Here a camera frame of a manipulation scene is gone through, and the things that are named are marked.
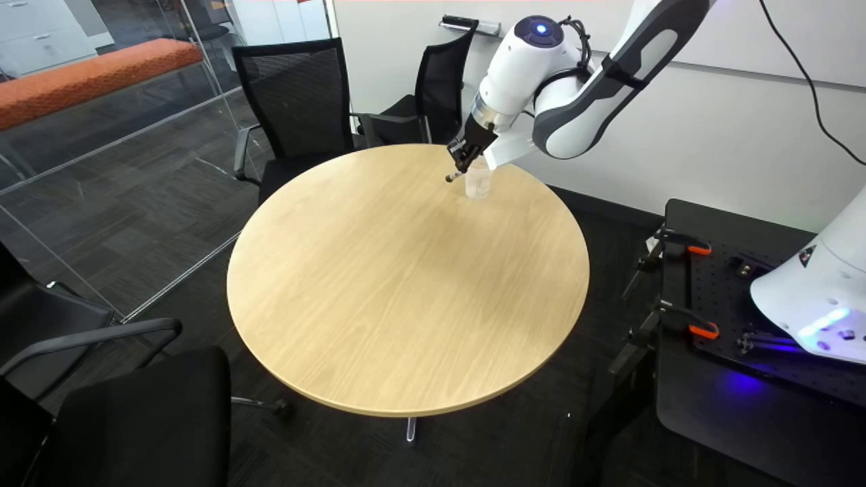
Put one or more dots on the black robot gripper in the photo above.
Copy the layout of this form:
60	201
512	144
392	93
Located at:
470	143

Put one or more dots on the clear plastic cup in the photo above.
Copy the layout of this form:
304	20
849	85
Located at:
478	181

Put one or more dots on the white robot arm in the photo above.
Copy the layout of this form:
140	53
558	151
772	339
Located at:
543	93

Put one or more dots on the black plastic chair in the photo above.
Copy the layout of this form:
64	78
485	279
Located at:
434	110

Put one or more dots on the whiteboard tray with eraser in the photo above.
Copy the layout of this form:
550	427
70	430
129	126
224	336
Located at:
468	24

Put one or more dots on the round wooden table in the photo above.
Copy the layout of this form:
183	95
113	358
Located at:
376	289

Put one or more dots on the black mesh office chair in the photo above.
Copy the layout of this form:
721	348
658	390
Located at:
301	101

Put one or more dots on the orange black clamp rear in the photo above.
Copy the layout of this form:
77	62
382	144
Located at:
658	248

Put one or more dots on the orange black clamp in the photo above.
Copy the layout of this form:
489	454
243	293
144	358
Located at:
658	248
665	317

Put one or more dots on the orange black clamp front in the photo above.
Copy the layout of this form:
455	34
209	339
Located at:
665	317

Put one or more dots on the glass partition panel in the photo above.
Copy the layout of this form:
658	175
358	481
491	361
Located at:
125	197

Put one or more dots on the orange bench cushion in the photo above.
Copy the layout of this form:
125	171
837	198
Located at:
60	89

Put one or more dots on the black chair front left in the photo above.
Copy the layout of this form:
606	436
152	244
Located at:
162	427

